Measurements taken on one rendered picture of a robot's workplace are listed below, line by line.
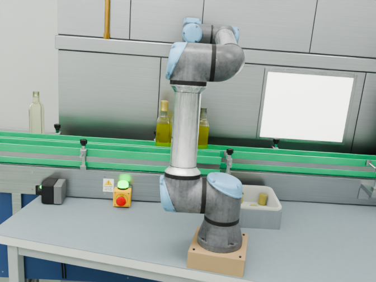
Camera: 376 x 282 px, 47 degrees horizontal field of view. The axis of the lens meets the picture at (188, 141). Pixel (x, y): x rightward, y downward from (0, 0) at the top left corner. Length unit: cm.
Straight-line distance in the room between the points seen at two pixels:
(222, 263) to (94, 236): 48
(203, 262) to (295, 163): 76
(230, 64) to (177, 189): 42
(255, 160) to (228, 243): 62
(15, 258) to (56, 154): 44
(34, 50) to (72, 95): 315
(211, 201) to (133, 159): 56
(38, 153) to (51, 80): 336
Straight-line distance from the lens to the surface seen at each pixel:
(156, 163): 182
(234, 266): 142
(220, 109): 202
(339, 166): 205
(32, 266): 213
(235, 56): 135
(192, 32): 169
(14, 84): 534
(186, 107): 132
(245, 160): 193
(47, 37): 515
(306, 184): 202
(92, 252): 152
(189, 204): 136
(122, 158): 182
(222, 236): 141
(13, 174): 193
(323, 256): 164
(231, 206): 137
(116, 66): 203
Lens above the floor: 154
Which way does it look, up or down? 17 degrees down
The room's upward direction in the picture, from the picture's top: 5 degrees clockwise
